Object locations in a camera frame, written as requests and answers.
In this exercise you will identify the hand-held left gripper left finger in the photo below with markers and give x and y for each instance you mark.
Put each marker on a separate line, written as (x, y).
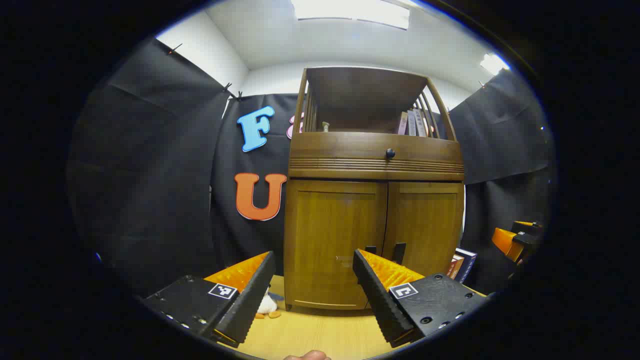
(252, 295)

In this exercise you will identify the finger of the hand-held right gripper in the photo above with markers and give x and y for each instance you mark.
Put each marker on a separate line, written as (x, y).
(527, 226)
(505, 242)

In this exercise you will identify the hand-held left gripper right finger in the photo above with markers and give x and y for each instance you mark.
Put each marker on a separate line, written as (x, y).
(380, 300)

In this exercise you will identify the wooden cabinet door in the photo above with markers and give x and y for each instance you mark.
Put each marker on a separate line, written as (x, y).
(325, 225)
(430, 220)

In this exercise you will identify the wooden double-door shoe cabinet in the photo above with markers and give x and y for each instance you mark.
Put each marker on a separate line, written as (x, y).
(365, 95)

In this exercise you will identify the wooden cabinet drawer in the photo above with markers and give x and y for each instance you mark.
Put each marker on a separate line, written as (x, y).
(340, 147)

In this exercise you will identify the penguin plush toy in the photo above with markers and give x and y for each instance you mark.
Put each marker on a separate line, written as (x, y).
(267, 304)

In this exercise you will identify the blue book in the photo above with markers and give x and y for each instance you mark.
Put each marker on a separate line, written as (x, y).
(469, 265)

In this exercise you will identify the dark red book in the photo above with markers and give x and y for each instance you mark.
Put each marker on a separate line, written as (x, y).
(454, 267)

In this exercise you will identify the black drawer knob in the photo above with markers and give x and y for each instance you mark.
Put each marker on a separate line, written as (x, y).
(390, 153)

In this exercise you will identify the pink upright book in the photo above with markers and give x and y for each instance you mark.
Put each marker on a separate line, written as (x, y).
(403, 123)

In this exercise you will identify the small ceiling light panel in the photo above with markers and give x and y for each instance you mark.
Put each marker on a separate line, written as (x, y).
(494, 64)

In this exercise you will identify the large ceiling light panel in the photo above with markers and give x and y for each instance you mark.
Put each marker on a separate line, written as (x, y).
(350, 10)

